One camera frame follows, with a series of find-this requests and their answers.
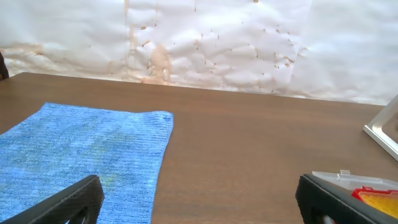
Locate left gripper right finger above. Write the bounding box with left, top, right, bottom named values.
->
left=295, top=174, right=398, bottom=224

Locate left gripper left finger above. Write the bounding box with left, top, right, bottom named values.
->
left=0, top=174, right=105, bottom=224

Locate blue cloth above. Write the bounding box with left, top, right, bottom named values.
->
left=0, top=101, right=175, bottom=224

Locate red and yellow tip box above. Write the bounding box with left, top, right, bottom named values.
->
left=312, top=169, right=398, bottom=219

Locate white and blue stand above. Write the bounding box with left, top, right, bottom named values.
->
left=363, top=93, right=398, bottom=162

